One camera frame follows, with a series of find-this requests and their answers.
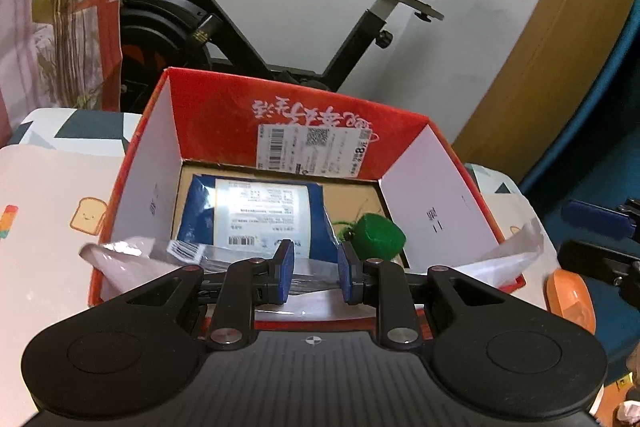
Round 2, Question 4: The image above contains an orange plastic bowl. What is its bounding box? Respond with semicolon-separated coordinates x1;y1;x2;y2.
545;269;596;334

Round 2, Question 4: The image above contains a red strawberry cardboard box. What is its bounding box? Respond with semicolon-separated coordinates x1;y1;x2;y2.
89;67;528;324

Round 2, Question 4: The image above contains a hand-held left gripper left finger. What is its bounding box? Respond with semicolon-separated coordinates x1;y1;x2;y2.
125;239;296;352

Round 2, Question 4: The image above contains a green felt ball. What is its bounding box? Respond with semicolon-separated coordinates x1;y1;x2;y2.
332;213;407;265

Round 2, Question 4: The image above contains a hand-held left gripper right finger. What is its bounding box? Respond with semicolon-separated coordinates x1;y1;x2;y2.
337;242;506;352

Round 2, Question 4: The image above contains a white courier bag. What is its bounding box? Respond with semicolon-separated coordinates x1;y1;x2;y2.
290;217;546;315

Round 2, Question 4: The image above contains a wooden door frame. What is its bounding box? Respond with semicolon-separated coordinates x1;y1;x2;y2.
450;0;640;180

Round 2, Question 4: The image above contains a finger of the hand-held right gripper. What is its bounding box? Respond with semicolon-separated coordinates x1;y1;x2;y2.
556;239;640;303
561;197;640;239

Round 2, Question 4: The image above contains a pink printed backdrop cloth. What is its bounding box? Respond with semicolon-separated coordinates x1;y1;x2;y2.
0;0;136;148

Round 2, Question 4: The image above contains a black exercise bike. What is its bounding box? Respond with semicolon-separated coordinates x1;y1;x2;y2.
120;0;463;112

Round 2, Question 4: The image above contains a blue labelled packet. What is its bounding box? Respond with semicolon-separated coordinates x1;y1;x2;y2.
175;174;333;265

